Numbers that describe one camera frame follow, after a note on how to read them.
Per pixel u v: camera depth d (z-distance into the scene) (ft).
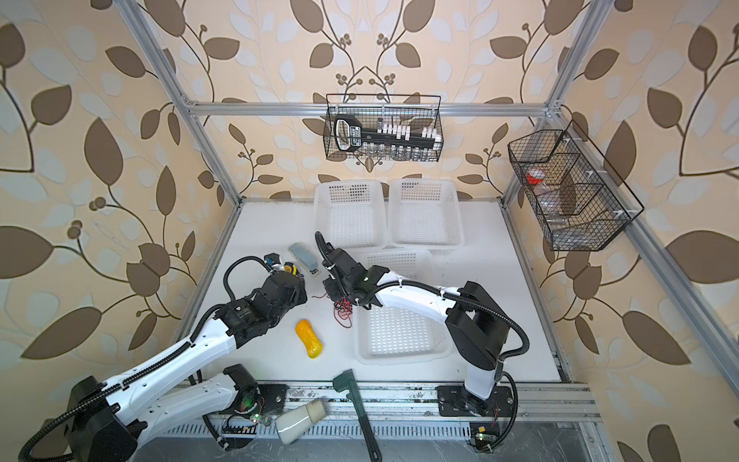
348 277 2.07
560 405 2.46
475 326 1.49
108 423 1.26
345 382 2.53
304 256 3.28
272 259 2.31
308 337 2.70
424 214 3.80
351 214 3.83
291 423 2.19
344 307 2.77
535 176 2.64
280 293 1.94
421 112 2.99
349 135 2.77
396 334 2.83
